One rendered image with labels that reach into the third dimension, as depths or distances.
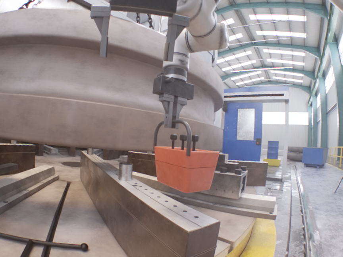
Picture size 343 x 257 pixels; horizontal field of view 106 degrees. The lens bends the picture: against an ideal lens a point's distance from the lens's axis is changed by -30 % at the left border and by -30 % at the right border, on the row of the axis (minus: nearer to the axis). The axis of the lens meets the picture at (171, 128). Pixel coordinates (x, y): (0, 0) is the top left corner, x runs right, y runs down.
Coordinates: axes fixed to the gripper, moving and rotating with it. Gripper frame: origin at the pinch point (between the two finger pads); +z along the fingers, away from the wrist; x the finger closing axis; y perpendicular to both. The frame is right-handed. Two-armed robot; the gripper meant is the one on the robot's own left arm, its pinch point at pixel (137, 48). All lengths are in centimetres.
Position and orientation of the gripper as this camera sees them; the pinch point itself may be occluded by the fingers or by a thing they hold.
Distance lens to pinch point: 38.6
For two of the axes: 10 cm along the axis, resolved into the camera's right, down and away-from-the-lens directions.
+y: -3.3, -3.7, 8.7
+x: -9.4, 0.2, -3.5
